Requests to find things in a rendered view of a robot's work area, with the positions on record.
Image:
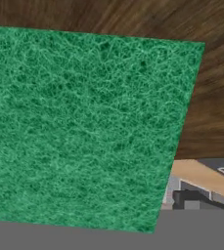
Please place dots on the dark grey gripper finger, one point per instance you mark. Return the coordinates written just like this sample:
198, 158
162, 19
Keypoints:
182, 198

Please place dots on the green scrubbing sponge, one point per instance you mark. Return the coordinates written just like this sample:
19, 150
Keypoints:
84, 130

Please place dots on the dark brown wooden cutting board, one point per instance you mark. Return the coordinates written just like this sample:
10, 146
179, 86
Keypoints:
214, 97

